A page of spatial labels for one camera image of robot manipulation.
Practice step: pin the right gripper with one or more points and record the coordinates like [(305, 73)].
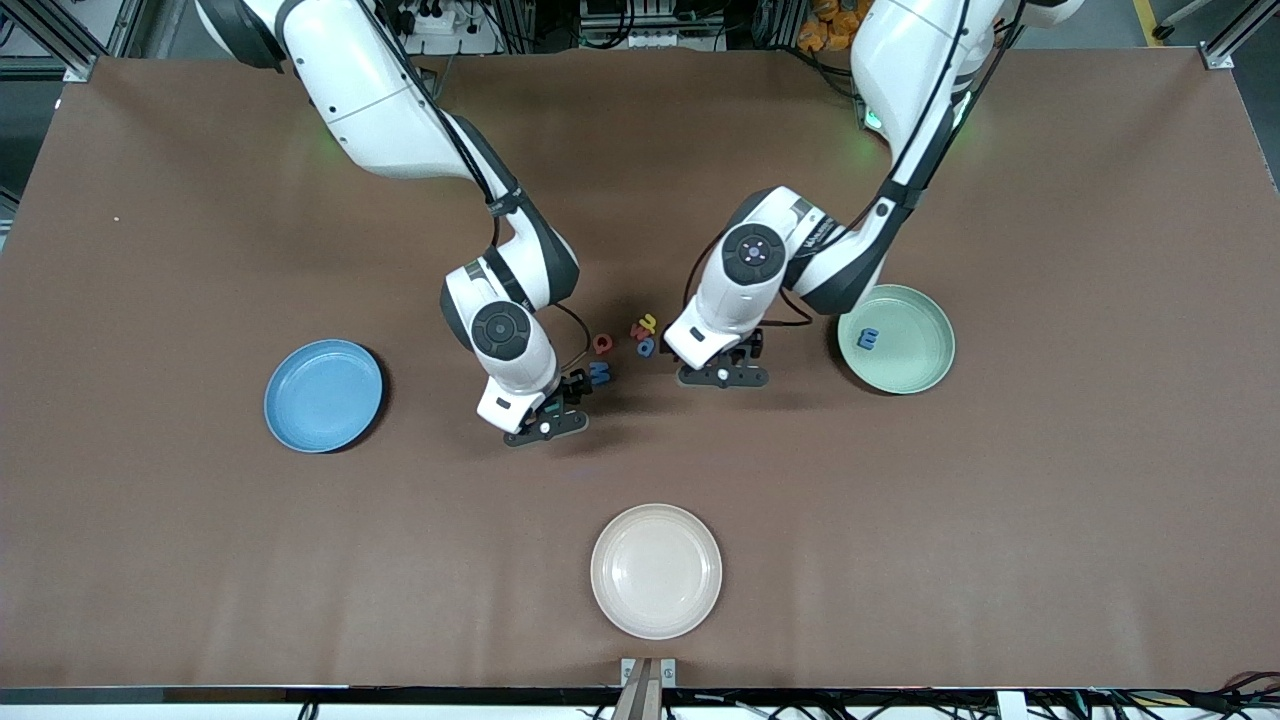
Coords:
[(572, 390)]

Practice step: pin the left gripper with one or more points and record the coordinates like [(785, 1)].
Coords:
[(752, 345)]

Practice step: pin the blue foam letter a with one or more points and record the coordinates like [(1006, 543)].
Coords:
[(640, 345)]

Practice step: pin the red foam letter m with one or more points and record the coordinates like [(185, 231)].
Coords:
[(637, 328)]

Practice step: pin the blue foam letter E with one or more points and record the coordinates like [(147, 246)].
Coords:
[(868, 340)]

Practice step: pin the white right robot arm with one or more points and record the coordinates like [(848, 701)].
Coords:
[(370, 110)]

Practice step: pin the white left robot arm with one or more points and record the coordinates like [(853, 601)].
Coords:
[(900, 60)]

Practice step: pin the green plate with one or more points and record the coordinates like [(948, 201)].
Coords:
[(905, 355)]

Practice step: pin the cream plate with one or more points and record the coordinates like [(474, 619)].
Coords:
[(655, 570)]

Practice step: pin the blue plate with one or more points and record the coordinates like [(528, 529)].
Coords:
[(320, 395)]

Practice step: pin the blue foam letter W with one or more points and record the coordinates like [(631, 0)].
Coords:
[(602, 372)]

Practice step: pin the red foam letter Q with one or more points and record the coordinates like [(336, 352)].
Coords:
[(593, 344)]

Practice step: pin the white power strip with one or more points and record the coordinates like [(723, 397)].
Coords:
[(660, 40), (470, 42)]

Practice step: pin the orange packets pile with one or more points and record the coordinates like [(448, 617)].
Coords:
[(830, 30)]

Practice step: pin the grey metal bracket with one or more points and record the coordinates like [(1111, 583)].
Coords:
[(628, 668)]

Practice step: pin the wooden post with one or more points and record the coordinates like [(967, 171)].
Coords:
[(640, 700)]

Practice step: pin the black table edge rail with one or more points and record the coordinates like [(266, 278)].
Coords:
[(150, 693)]

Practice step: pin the aluminium frame profile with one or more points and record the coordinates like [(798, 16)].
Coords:
[(1225, 50), (70, 55)]

